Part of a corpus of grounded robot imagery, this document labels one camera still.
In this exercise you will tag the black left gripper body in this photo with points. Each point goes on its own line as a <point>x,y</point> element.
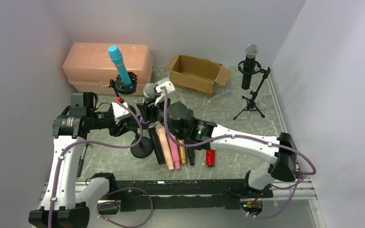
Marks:
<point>129,122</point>

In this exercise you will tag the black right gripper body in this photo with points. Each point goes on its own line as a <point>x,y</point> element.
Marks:
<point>152,111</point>

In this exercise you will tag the beige toy microphone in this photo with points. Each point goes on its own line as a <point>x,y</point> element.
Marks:
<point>161,133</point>

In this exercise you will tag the pink toy microphone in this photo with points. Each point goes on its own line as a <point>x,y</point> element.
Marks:
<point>174,153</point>

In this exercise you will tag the black microphone grey grille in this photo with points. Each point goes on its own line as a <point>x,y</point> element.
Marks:
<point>156,144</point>

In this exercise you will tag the gold microphone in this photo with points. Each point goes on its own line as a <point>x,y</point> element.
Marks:
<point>182,154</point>

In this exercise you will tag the slim black microphone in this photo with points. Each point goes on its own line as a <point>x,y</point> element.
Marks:
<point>191,155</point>

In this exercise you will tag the shock mount desk stand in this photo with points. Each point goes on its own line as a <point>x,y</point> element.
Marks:
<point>123,89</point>

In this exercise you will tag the purple glitter microphone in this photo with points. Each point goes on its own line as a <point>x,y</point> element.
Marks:
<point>150,91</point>

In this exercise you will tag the red glitter microphone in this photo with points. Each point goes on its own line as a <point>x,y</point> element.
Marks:
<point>210,158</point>

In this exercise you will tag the clip mount desk stand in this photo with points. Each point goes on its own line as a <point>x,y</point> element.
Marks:
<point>142,149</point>

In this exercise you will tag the brown cardboard box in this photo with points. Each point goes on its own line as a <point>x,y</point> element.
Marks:
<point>197,74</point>

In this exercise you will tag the blue toy microphone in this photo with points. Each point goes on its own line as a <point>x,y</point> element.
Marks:
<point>117,59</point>

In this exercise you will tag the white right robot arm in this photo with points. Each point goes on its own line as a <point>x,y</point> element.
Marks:
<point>277,153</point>

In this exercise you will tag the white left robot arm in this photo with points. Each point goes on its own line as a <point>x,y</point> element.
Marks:
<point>61,206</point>

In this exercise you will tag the black tripod microphone stand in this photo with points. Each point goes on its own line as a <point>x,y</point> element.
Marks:
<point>250,102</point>

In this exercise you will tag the claw hammer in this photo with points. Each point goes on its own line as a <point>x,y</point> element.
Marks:
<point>81,159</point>

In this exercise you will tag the orange plastic storage box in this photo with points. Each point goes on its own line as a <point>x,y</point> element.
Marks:
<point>89,69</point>

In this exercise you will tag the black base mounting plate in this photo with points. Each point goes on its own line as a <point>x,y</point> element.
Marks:
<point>185,194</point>

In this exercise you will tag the black microphone silver grille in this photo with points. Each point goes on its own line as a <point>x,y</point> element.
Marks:
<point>249,65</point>

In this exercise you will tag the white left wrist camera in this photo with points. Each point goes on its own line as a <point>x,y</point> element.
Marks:
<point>119,112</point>

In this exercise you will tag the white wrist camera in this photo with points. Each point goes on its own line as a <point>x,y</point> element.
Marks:
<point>119,112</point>
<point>163,87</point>

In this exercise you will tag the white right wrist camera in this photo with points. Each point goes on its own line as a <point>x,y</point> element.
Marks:
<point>163,87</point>

